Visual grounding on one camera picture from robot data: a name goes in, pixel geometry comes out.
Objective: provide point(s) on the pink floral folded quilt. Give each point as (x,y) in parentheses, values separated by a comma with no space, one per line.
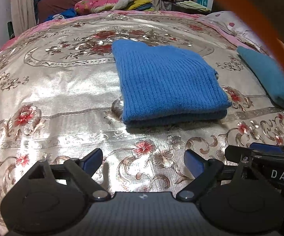
(85,7)

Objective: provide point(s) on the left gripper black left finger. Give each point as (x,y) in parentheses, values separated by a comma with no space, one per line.
(50,199)

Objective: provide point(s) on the blue clothes pile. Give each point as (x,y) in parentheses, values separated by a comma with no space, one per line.
(69,13)

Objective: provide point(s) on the yellow green folded blankets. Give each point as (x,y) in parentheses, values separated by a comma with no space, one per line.
(139,5)

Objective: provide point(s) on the blue knit sweater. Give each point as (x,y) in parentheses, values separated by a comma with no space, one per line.
(163,85)

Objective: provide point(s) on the silver floral bedspread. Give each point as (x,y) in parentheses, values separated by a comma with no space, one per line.
(60,98)

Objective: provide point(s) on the pale green folded cloth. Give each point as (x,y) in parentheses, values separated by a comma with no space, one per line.
(193,5)

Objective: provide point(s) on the beige left curtain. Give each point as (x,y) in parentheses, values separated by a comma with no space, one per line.
(23,15)

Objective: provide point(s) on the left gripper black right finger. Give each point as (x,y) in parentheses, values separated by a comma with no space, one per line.
(235,199)

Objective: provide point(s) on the teal folded cloth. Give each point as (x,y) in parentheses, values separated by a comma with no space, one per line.
(267,71)

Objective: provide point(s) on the white pink-dotted pillow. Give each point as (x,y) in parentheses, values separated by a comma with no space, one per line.
(235,30)

